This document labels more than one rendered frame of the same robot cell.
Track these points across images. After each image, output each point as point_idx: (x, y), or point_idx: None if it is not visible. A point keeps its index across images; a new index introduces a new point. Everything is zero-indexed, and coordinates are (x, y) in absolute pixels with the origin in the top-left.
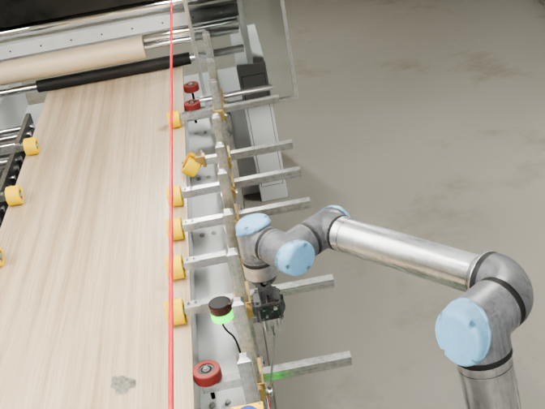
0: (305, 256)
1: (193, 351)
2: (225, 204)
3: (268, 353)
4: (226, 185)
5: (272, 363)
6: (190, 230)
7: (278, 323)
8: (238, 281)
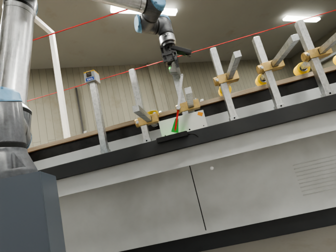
0: (136, 21)
1: (209, 102)
2: (301, 43)
3: (261, 123)
4: (298, 29)
5: (178, 93)
6: (303, 67)
7: (170, 68)
8: (214, 65)
